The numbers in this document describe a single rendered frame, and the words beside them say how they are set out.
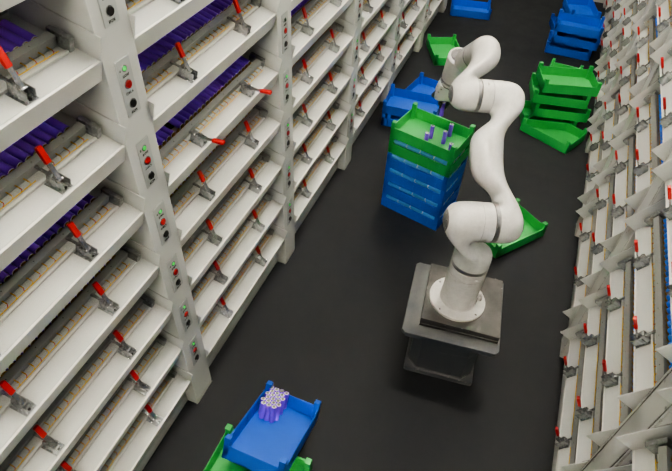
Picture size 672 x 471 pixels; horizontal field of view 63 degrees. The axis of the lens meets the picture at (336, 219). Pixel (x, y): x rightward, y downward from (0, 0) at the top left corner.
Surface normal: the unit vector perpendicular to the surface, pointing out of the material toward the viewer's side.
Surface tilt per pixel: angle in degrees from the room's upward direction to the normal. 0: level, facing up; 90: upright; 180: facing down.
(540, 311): 0
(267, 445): 23
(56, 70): 16
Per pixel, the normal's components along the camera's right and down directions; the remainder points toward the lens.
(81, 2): -0.37, 0.64
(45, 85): 0.30, -0.60
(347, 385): 0.04, -0.71
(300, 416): 0.18, -0.91
